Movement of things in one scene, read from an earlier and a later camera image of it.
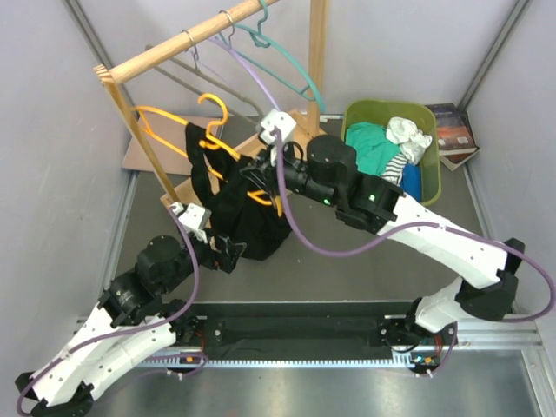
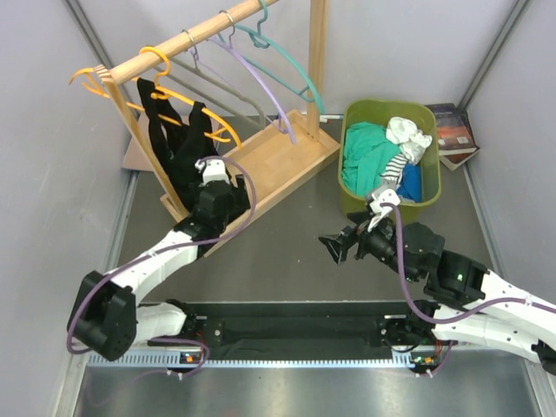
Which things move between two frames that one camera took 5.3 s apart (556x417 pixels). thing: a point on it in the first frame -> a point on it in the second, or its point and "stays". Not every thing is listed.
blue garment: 411,180 stays
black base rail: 249,330 stays
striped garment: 394,168 stays
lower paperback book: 455,161 stays
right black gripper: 261,171 -> 339,244
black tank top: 241,206 -> 184,143
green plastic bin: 422,115 stays
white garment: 404,133 stays
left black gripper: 230,252 -> 238,202
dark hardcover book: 455,135 stays
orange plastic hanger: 262,196 -> 155,93
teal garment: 373,149 stays
